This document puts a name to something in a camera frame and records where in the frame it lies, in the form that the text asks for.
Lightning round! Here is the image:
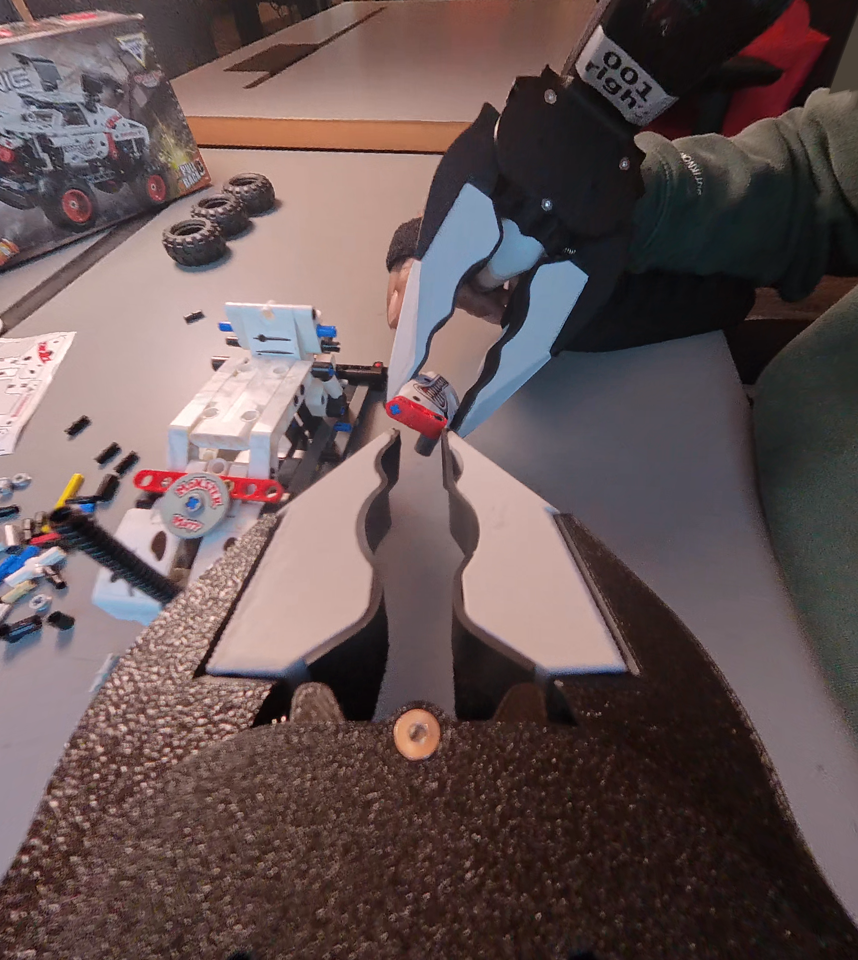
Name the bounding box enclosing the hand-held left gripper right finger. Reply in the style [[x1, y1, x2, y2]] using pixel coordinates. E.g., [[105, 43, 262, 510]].
[[440, 431, 629, 682]]

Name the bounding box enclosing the black table mat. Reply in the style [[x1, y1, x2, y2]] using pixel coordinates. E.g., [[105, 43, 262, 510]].
[[222, 7, 385, 72]]

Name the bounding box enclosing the person's right forearm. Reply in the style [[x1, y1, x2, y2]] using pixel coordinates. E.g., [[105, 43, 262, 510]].
[[627, 86, 858, 301]]

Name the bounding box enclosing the black toy tyre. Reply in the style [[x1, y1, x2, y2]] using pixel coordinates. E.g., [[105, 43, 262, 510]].
[[190, 193, 250, 237], [162, 217, 229, 269], [222, 174, 277, 217]]

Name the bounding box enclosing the printed toy truck box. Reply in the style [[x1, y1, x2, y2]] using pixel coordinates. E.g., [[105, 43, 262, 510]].
[[0, 11, 212, 275]]

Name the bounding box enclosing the person's right hand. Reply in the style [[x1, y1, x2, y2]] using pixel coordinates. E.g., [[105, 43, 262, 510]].
[[386, 264, 514, 330]]

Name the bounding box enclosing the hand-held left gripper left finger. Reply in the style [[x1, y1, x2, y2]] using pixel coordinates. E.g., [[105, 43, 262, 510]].
[[206, 429, 404, 681]]

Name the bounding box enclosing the red chair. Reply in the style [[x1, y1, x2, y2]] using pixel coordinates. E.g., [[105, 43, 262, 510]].
[[714, 0, 831, 140]]

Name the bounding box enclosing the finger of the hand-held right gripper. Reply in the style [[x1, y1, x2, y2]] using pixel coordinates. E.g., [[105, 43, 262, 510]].
[[388, 185, 506, 410], [455, 262, 592, 441]]

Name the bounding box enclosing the red toy connector assembly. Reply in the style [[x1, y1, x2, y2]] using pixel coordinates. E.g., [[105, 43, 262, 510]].
[[384, 395, 450, 456]]

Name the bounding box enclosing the white black toy truck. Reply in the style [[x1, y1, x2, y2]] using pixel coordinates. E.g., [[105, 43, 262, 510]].
[[50, 300, 391, 625]]

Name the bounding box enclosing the printed sticker sheet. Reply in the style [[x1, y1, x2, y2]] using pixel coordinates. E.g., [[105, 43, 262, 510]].
[[0, 331, 77, 462]]

